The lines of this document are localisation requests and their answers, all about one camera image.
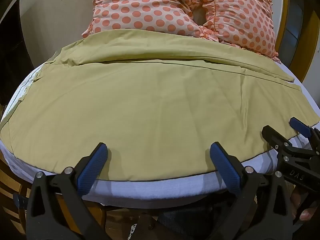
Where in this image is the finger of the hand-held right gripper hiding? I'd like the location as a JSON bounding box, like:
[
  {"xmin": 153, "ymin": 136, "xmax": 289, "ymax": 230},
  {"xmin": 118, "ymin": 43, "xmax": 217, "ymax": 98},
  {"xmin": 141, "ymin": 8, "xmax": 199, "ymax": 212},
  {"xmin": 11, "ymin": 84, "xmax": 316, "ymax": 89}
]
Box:
[
  {"xmin": 289, "ymin": 117, "xmax": 320, "ymax": 142},
  {"xmin": 262, "ymin": 126, "xmax": 293, "ymax": 155}
]

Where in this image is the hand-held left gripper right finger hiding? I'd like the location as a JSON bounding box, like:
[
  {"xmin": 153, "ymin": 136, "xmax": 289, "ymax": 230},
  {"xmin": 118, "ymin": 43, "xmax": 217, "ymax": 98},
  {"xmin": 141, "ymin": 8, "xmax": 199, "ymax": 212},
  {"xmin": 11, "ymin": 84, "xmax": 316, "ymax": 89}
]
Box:
[{"xmin": 209, "ymin": 142, "xmax": 294, "ymax": 240}]

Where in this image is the person's right hand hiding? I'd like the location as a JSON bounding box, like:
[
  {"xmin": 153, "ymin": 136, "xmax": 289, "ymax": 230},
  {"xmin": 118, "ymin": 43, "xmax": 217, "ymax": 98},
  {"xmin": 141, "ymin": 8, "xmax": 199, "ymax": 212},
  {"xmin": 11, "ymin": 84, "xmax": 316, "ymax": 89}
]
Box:
[{"xmin": 290, "ymin": 187, "xmax": 319, "ymax": 222}]

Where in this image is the wooden bed frame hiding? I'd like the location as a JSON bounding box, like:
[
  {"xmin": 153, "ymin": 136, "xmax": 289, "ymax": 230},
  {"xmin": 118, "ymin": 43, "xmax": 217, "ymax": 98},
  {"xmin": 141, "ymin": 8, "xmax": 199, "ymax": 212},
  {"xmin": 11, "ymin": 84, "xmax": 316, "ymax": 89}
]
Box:
[{"xmin": 0, "ymin": 152, "xmax": 108, "ymax": 240}]

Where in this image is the white bed sheet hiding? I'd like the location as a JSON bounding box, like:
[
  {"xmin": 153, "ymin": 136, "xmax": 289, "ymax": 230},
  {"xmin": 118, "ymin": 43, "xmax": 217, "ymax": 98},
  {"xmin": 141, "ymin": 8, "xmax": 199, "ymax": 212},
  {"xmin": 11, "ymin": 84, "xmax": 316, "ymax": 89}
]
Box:
[{"xmin": 0, "ymin": 56, "xmax": 320, "ymax": 203}]

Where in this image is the wooden door frame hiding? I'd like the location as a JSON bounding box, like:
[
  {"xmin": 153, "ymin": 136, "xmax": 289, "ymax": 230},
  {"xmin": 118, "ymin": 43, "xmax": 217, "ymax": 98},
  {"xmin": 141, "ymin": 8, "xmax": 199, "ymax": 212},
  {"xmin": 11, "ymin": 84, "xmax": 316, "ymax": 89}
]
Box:
[{"xmin": 267, "ymin": 0, "xmax": 320, "ymax": 85}]

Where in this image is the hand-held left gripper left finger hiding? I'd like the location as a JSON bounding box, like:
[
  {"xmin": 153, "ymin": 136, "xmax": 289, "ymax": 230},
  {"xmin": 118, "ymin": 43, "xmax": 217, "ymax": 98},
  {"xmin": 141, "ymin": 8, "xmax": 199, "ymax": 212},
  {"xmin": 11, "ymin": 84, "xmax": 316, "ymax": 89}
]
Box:
[{"xmin": 26, "ymin": 142, "xmax": 108, "ymax": 240}]

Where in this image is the orange polka dot pillow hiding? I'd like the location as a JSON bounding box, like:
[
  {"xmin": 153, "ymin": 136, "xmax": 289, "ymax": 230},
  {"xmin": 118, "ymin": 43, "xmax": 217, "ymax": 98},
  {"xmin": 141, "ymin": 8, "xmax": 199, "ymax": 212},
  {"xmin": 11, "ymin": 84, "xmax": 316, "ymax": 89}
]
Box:
[
  {"xmin": 197, "ymin": 0, "xmax": 279, "ymax": 62},
  {"xmin": 81, "ymin": 0, "xmax": 208, "ymax": 40}
]

